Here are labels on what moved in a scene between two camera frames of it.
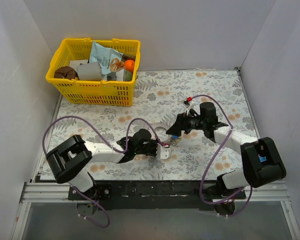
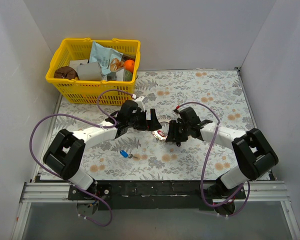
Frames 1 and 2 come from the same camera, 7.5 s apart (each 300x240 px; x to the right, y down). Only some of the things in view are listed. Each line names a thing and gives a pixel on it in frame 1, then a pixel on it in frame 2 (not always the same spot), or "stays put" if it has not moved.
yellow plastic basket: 90,92 stays put
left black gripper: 153,147 → 145,120
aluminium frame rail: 267,191 stays put
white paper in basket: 74,64 stays put
